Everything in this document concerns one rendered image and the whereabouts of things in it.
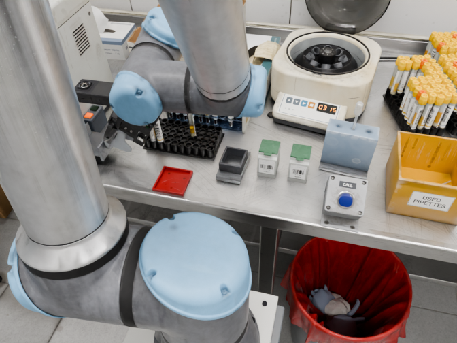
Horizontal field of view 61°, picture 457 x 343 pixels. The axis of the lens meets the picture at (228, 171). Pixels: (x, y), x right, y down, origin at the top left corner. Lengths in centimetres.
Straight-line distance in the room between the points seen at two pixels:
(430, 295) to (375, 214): 103
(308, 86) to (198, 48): 57
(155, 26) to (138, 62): 7
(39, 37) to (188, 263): 24
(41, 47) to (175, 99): 27
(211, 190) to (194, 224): 38
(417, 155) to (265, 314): 46
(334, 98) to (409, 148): 20
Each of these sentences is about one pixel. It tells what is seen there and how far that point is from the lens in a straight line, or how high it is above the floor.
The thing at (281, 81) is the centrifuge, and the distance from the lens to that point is 95.
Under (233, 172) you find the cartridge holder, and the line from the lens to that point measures 82.
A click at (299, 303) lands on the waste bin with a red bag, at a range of 116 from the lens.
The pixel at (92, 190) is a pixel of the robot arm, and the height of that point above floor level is 122.
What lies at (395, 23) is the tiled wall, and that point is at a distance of 126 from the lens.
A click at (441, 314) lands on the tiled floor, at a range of 179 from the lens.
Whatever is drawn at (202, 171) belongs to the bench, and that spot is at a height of 88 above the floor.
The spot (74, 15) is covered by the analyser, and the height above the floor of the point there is 113.
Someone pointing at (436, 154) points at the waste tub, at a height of 93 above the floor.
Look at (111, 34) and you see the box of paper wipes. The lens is 129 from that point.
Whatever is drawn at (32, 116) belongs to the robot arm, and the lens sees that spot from 33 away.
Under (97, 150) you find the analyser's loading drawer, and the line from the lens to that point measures 88.
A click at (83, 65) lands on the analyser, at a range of 98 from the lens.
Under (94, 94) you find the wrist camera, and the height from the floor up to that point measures 107.
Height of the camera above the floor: 149
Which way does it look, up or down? 47 degrees down
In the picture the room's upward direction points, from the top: 3 degrees counter-clockwise
